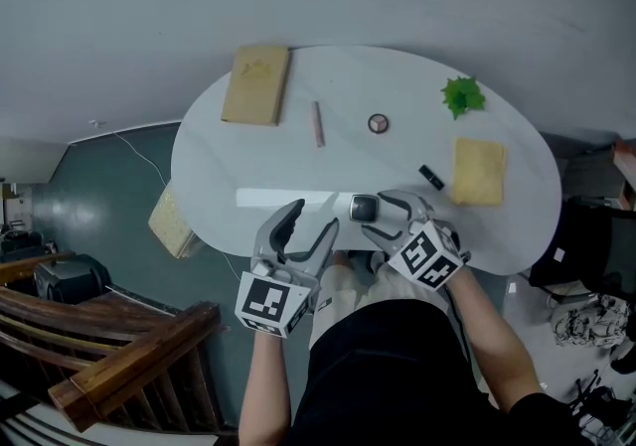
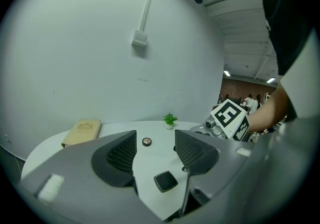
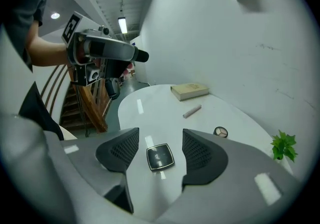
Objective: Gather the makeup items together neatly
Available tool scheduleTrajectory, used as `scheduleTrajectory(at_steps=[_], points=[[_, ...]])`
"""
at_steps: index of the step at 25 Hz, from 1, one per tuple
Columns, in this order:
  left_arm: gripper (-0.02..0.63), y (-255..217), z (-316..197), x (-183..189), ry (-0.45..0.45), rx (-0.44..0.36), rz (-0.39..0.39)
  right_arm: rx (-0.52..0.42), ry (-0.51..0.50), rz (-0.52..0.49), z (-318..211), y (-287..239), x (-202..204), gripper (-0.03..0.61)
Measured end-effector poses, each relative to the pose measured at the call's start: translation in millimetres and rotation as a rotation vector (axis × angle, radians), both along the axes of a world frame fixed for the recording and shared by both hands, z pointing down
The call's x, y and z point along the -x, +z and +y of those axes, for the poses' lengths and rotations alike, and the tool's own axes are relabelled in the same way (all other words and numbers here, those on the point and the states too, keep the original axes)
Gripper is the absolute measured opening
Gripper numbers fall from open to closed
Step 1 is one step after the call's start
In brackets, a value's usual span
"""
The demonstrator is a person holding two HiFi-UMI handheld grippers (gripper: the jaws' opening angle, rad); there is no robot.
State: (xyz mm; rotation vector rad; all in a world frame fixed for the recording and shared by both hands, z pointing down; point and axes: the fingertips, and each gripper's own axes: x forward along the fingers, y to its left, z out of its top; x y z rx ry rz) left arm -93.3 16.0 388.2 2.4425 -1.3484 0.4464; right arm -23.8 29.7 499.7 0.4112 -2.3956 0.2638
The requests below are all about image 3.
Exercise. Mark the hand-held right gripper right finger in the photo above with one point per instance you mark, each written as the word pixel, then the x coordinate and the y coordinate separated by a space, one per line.
pixel 205 160

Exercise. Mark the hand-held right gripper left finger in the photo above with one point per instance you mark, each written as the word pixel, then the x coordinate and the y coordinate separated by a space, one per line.
pixel 117 153

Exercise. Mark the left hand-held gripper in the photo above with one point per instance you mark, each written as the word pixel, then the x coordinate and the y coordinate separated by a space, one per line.
pixel 72 28

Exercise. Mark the round compact mirror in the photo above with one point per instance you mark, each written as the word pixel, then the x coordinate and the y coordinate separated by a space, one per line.
pixel 220 132

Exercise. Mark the square dark compact case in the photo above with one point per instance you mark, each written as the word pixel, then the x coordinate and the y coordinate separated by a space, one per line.
pixel 160 156

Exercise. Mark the person's left forearm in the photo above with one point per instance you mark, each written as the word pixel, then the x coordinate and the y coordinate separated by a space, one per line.
pixel 47 51

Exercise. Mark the long ceiling light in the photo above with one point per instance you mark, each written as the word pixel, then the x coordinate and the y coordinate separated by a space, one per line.
pixel 122 25

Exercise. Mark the wooden chair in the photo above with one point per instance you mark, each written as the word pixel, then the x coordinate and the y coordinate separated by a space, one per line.
pixel 92 108

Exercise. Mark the tan hardcover book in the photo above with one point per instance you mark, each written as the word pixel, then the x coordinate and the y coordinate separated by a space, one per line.
pixel 190 90

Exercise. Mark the round ceiling light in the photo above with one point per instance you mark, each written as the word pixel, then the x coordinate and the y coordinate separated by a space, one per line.
pixel 55 16

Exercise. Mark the small green potted plant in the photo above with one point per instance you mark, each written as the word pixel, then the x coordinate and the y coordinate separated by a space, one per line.
pixel 283 145

